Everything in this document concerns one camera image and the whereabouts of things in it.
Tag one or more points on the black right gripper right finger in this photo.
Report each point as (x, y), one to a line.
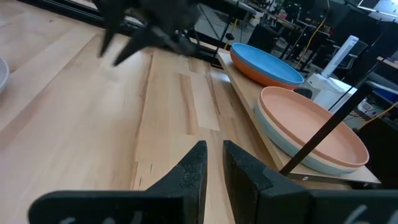
(267, 199)

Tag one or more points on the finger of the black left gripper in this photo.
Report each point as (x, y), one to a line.
(110, 31)
(136, 45)

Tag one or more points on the thin wooden shelf board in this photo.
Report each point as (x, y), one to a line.
(245, 93)

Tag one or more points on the light blue plate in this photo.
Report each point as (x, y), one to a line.
(289, 148)

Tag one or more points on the black upright frame post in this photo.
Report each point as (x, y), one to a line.
(326, 129)

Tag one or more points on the pale pink plate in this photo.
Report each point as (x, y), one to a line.
(270, 124)

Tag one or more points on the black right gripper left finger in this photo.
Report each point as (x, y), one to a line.
(174, 199)

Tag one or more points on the orange plate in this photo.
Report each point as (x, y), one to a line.
(252, 73)

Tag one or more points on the terracotta plate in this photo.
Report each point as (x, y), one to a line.
(298, 121)

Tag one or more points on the white tower fan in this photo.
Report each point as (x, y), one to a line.
(339, 59)

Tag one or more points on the grey plate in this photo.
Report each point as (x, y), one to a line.
(3, 74)

